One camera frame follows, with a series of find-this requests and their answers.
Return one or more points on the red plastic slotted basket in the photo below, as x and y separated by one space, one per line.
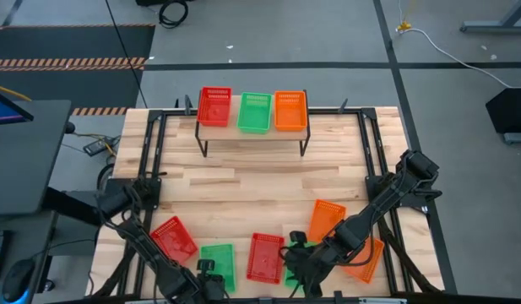
174 241
213 110
265 259

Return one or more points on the dark grey lower desk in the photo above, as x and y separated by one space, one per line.
28 240

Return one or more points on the computer monitor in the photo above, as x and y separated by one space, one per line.
2 110

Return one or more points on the black mat with hazard stripes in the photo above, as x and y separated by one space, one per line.
74 42

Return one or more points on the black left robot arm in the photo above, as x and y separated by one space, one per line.
137 236

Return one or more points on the black power brick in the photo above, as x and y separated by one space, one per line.
95 147

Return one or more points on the dark grey desk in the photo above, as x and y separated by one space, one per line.
28 160
28 240

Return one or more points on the black computer mouse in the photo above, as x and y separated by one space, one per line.
17 276

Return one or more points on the grey metal base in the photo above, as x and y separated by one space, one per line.
517 138

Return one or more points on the grey table leg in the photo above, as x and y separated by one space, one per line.
484 28

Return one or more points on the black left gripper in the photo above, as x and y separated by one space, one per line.
203 287

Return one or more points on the black table clamp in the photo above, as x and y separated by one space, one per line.
343 106
338 295
187 103

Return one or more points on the green plastic slotted basket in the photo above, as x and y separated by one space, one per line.
220 259
254 116
289 279

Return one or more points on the black box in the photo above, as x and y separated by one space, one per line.
511 112

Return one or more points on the black aluminium rig frame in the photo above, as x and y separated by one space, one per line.
327 112

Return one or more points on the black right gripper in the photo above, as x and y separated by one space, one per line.
317 266

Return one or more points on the grey light strip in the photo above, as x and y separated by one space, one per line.
382 301

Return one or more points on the orange plastic slotted basket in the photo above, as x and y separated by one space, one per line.
325 217
290 113
367 266

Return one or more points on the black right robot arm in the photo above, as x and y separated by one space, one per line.
382 202

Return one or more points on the wooden shelf with black legs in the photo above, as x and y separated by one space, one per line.
251 136

